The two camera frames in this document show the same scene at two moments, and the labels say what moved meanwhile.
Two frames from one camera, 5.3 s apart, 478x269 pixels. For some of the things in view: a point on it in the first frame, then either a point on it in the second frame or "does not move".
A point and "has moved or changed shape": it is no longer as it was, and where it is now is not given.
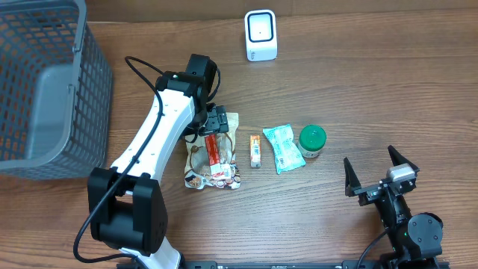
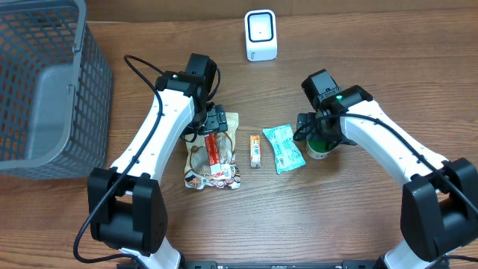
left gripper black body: (217, 122) does not move
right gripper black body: (376, 189) to (305, 127)
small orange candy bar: (255, 151) does not move
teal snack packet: (287, 155) does not move
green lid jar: (311, 140) has moved or changed shape
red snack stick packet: (219, 170) does not move
